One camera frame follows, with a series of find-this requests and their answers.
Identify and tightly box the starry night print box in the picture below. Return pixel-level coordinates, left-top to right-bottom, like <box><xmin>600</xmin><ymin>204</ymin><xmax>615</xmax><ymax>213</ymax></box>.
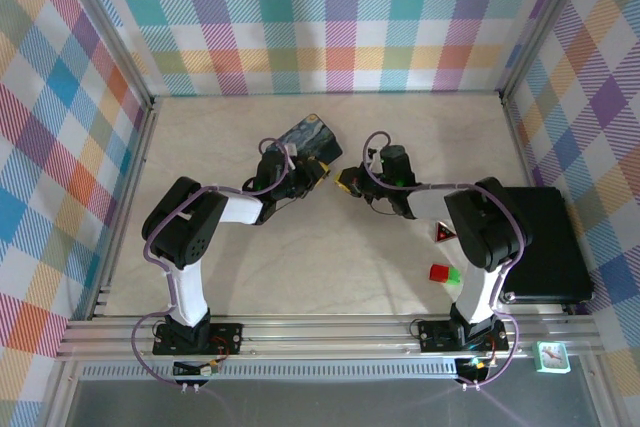
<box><xmin>264</xmin><ymin>113</ymin><xmax>344</xmax><ymax>163</ymax></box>

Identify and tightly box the red triangle sign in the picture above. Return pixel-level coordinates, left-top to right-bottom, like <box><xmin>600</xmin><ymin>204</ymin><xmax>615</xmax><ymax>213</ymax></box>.
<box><xmin>431</xmin><ymin>220</ymin><xmax>457</xmax><ymax>244</ymax></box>

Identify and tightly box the black hard case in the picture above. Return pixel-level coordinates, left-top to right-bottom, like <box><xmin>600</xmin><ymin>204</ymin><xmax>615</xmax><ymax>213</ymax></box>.
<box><xmin>499</xmin><ymin>185</ymin><xmax>595</xmax><ymax>306</ymax></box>

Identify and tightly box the small green square clock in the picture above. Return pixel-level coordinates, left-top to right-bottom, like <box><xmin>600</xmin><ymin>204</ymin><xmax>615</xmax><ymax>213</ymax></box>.
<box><xmin>533</xmin><ymin>340</ymin><xmax>571</xmax><ymax>375</ymax></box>

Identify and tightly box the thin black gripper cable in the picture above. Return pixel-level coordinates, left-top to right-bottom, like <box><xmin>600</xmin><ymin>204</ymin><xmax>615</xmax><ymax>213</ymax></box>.
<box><xmin>367</xmin><ymin>196</ymin><xmax>396</xmax><ymax>216</ymax></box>

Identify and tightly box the aluminium side rail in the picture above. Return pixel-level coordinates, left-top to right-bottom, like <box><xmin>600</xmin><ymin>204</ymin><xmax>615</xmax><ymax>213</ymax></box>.
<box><xmin>499</xmin><ymin>91</ymin><xmax>544</xmax><ymax>188</ymax></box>
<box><xmin>87</xmin><ymin>96</ymin><xmax>164</xmax><ymax>321</ymax></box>

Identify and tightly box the long aluminium mounting rail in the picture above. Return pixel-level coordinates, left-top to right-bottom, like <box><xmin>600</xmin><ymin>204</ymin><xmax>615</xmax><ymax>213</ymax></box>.
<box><xmin>54</xmin><ymin>316</ymin><xmax>601</xmax><ymax>361</ymax></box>

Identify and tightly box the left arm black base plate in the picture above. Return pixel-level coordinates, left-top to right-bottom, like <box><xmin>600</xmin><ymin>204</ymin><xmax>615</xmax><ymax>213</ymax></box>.
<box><xmin>152</xmin><ymin>322</ymin><xmax>245</xmax><ymax>357</ymax></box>

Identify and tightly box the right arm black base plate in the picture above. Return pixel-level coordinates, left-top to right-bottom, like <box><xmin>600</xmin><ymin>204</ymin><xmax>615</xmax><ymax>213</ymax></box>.
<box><xmin>417</xmin><ymin>319</ymin><xmax>510</xmax><ymax>353</ymax></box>

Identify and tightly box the slotted grey cable duct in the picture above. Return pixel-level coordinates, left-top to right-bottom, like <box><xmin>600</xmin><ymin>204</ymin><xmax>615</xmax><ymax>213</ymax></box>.
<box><xmin>79</xmin><ymin>360</ymin><xmax>464</xmax><ymax>381</ymax></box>

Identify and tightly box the aluminium frame post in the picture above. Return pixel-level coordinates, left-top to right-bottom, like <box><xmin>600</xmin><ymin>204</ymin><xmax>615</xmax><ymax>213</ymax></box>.
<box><xmin>499</xmin><ymin>0</ymin><xmax>600</xmax><ymax>101</ymax></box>
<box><xmin>47</xmin><ymin>0</ymin><xmax>156</xmax><ymax>108</ymax></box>

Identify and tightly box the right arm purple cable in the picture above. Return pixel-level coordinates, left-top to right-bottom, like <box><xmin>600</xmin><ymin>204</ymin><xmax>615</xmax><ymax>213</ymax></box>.
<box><xmin>362</xmin><ymin>130</ymin><xmax>531</xmax><ymax>391</ymax></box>

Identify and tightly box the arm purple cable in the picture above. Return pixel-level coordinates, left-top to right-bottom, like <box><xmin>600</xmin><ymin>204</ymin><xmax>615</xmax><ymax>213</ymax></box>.
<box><xmin>130</xmin><ymin>136</ymin><xmax>296</xmax><ymax>391</ymax></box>
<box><xmin>362</xmin><ymin>130</ymin><xmax>531</xmax><ymax>391</ymax></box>

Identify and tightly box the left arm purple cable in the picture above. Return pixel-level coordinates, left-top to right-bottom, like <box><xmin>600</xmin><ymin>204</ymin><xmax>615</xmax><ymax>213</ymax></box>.
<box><xmin>130</xmin><ymin>136</ymin><xmax>296</xmax><ymax>391</ymax></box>

